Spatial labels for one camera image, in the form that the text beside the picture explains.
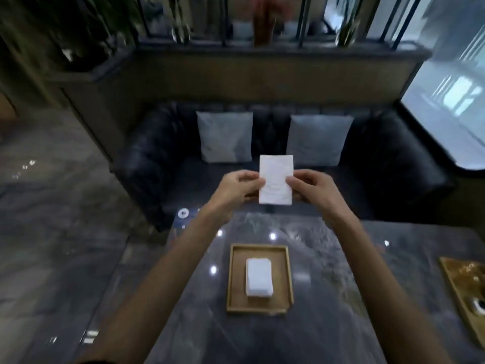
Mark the person's left hand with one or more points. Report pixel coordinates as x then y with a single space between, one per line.
231 193

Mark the person's right hand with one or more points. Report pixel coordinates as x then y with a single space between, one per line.
314 191

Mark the person's left thumb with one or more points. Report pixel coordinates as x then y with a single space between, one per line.
254 184

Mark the person's right thumb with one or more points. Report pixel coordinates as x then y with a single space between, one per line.
295 185

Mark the white paper napkin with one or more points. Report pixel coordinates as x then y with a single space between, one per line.
276 174

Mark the person's right forearm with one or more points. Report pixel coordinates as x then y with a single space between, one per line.
382 291

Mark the person's left forearm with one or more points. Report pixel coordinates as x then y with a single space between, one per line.
159 286

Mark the grey cushion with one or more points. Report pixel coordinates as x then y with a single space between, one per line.
225 137
318 140

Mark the white round sticker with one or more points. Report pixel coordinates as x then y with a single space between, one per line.
183 213

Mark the stack of white napkins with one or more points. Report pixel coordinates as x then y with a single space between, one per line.
259 278

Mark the dark leather sofa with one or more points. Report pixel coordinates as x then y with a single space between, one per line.
398 170

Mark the wooden partition counter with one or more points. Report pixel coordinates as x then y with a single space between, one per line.
265 77

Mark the wooden tray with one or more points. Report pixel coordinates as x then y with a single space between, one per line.
242 303

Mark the red flower vase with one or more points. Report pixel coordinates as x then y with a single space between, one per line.
264 18

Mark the black metal railing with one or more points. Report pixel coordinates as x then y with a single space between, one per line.
303 18

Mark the wooden board with round holder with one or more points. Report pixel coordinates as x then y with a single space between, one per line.
464 291

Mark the green potted plant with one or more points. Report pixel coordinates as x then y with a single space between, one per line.
87 30

